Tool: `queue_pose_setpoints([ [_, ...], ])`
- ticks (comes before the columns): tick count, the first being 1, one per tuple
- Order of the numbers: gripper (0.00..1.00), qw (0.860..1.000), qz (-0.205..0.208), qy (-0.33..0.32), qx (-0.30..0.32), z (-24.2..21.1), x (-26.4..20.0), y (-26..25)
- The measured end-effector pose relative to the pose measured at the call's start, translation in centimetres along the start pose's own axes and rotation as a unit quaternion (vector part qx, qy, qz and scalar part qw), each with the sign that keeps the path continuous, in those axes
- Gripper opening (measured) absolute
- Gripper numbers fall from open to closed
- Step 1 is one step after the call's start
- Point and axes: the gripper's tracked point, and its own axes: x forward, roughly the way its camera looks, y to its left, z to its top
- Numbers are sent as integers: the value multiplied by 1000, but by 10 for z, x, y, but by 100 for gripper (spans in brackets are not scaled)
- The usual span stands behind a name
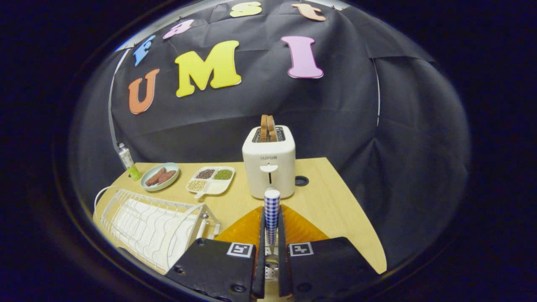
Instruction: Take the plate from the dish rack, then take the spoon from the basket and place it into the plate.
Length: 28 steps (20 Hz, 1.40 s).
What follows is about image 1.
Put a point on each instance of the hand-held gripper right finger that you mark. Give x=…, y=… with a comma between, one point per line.
x=323, y=268

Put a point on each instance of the white divided tray with beans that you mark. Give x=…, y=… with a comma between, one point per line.
x=216, y=186

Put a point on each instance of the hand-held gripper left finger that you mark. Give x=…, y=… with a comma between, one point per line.
x=218, y=268

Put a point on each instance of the brown meat patty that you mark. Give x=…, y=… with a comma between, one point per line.
x=167, y=176
x=154, y=177

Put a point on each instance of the white ribbed drain tray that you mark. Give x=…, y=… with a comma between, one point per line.
x=142, y=226

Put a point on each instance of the green liquid bottle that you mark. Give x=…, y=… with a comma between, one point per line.
x=126, y=159

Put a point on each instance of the white toaster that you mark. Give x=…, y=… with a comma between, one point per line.
x=268, y=167

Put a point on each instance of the pale blue plate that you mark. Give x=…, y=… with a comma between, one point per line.
x=173, y=167

